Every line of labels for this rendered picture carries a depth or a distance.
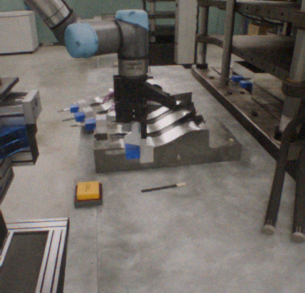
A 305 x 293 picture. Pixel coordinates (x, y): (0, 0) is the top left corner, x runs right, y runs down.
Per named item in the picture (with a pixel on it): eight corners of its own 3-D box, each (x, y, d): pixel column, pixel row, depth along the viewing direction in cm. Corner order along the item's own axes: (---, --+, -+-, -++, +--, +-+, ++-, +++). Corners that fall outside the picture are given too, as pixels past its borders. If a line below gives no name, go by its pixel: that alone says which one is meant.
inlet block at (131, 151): (106, 165, 82) (104, 148, 79) (105, 157, 86) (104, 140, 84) (153, 161, 84) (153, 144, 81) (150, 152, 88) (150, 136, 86)
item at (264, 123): (277, 161, 117) (280, 146, 114) (190, 73, 231) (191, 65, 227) (429, 145, 129) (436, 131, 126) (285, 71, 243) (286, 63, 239)
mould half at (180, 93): (88, 134, 122) (85, 110, 117) (73, 112, 143) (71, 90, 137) (190, 113, 142) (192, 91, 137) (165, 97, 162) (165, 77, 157)
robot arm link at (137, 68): (146, 53, 76) (150, 60, 69) (146, 71, 78) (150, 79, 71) (116, 54, 75) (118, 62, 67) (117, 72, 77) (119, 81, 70)
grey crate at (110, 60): (99, 72, 429) (98, 57, 419) (97, 66, 463) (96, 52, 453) (139, 69, 443) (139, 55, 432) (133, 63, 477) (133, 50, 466)
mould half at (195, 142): (96, 173, 97) (92, 136, 91) (96, 137, 120) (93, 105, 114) (239, 160, 104) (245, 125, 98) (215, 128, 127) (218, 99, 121)
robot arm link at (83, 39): (60, 54, 69) (102, 49, 74) (77, 63, 60) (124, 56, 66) (56, 20, 65) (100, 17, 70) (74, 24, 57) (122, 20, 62)
